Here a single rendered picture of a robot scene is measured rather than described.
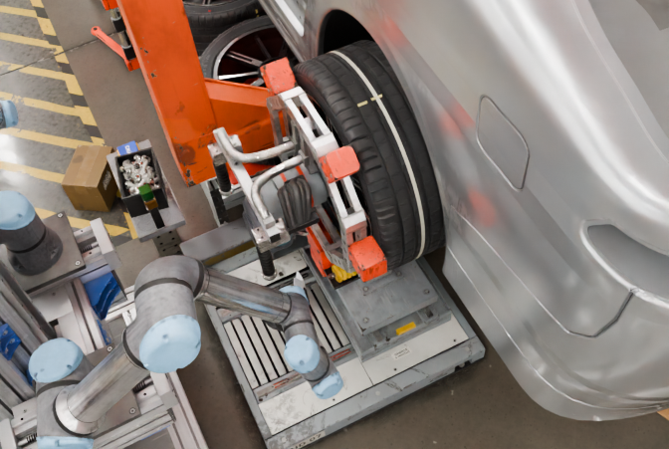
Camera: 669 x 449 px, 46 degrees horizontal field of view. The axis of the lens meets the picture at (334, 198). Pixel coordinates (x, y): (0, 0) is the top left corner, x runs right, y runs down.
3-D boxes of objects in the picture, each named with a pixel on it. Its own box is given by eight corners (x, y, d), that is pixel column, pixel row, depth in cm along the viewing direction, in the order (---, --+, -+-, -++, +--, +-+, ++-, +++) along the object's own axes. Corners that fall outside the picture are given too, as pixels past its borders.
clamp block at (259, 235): (291, 240, 209) (289, 229, 205) (260, 254, 207) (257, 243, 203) (284, 227, 212) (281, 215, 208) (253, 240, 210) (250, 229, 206)
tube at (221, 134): (302, 151, 218) (298, 126, 209) (238, 178, 214) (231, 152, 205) (277, 112, 228) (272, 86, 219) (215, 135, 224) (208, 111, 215)
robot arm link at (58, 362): (95, 351, 191) (76, 326, 181) (98, 401, 183) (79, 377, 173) (45, 364, 190) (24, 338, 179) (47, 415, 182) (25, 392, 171)
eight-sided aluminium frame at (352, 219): (371, 293, 235) (364, 181, 192) (352, 302, 233) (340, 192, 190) (298, 170, 266) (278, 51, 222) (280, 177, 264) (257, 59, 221)
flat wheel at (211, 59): (394, 105, 323) (394, 62, 305) (274, 195, 299) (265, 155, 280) (291, 32, 355) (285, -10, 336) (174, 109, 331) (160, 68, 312)
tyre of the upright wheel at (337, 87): (488, 252, 205) (396, 15, 199) (409, 289, 200) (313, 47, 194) (406, 238, 269) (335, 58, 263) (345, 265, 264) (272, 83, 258)
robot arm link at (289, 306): (117, 258, 163) (285, 308, 196) (122, 302, 157) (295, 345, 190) (150, 227, 158) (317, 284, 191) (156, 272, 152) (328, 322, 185)
